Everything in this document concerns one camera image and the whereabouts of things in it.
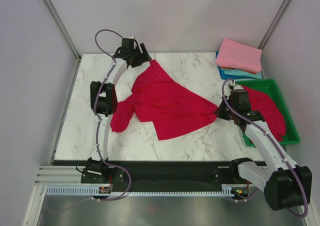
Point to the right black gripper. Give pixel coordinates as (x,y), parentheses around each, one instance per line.
(219,111)

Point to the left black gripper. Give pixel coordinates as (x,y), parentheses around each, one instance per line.
(143,57)

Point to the green plastic tray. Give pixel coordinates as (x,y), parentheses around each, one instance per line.
(270,87)

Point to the red t shirt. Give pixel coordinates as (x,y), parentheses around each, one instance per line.
(173,109)
(261,102)

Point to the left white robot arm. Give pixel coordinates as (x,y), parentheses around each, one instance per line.
(104,103)

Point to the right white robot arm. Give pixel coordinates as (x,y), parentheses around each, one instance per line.
(284,183)

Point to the folded blue t shirt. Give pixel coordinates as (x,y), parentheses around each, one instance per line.
(224,76)

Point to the folded teal t shirt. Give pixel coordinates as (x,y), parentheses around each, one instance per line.
(257,76)

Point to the folded orange t shirt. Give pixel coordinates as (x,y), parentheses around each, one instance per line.
(236,72)

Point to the crumpled red t shirt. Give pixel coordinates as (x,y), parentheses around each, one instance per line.
(261,102)

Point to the folded pink t shirt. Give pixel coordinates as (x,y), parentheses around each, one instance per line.
(235,55)

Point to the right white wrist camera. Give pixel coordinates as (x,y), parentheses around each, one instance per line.
(234,86)

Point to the left aluminium frame post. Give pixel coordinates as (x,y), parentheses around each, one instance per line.
(61,27)

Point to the aluminium frame post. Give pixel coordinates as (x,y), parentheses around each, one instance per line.
(61,27)
(275,21)

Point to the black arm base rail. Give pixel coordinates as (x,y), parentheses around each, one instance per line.
(166,175)

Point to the right aluminium frame post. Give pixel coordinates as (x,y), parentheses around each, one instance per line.
(275,21)

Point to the white slotted cable duct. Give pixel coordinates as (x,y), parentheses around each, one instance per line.
(99,191)

